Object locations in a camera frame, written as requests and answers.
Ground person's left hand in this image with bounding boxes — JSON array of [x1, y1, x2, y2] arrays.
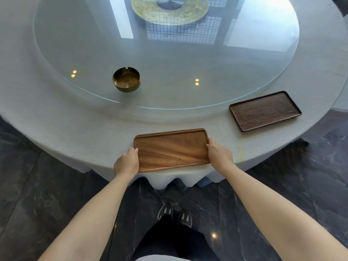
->
[[114, 147, 140, 177]]

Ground person's right hand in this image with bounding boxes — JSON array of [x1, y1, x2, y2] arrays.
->
[[206, 138, 234, 171]]

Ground light brown wooden tray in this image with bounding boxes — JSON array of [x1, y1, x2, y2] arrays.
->
[[133, 128, 211, 173]]

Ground person's right forearm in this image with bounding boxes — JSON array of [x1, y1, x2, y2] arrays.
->
[[221, 163, 348, 261]]

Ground person's left forearm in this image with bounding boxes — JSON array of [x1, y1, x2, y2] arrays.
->
[[38, 171, 136, 261]]

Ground grey tablecloth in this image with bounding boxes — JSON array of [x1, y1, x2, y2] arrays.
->
[[0, 0, 348, 191]]

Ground dark brown wooden tray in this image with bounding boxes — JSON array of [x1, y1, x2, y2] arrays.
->
[[229, 91, 302, 132]]

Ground person's black left shoe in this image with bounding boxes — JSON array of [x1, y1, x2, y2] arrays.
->
[[157, 203, 174, 222]]

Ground person's black shoe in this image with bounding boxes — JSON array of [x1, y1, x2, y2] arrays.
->
[[177, 210, 192, 229], [157, 203, 174, 222]]

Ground brass ashtray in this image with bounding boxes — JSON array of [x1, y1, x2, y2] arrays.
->
[[113, 67, 141, 93]]

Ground person's black right shoe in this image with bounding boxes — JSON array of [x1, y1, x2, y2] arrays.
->
[[177, 210, 192, 229]]

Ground person's black trousers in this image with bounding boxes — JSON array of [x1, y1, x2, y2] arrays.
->
[[131, 215, 221, 261]]

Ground round glass turntable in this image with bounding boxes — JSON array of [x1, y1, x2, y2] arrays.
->
[[33, 0, 300, 110]]

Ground person's white top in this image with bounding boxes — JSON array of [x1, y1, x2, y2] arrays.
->
[[135, 254, 191, 261]]

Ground gold round centrepiece plate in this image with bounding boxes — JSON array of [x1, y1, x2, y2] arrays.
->
[[131, 0, 210, 26]]

